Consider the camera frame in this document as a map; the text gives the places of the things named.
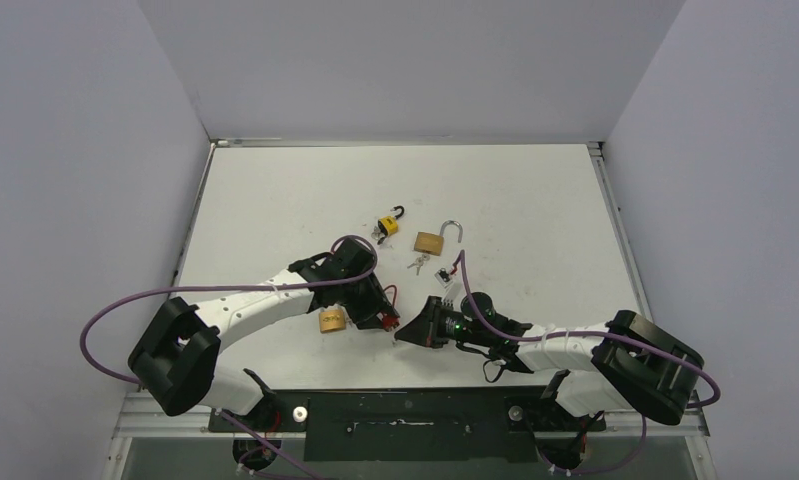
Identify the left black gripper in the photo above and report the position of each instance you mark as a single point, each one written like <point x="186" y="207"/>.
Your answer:
<point x="368" y="315"/>

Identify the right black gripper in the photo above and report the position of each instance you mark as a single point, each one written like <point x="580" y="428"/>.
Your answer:
<point x="435" y="325"/>

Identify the keys of yellow padlock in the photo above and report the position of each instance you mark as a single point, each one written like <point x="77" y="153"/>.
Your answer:
<point x="379" y="236"/>

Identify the yellow black padlock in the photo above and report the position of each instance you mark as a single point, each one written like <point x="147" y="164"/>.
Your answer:
<point x="389" y="224"/>

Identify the brass padlock short shackle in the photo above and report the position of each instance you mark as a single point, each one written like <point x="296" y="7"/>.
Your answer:
<point x="433" y="244"/>

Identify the red cable lock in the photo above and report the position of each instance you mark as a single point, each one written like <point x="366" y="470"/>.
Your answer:
<point x="390" y="320"/>

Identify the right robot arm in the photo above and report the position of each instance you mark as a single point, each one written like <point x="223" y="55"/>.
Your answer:
<point x="627" y="363"/>

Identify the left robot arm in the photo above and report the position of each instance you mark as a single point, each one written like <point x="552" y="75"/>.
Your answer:
<point x="177" y="356"/>

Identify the brass padlock long shackle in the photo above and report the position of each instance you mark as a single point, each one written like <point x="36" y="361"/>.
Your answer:
<point x="332" y="320"/>

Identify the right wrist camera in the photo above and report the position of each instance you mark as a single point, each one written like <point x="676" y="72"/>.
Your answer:
<point x="446" y="277"/>

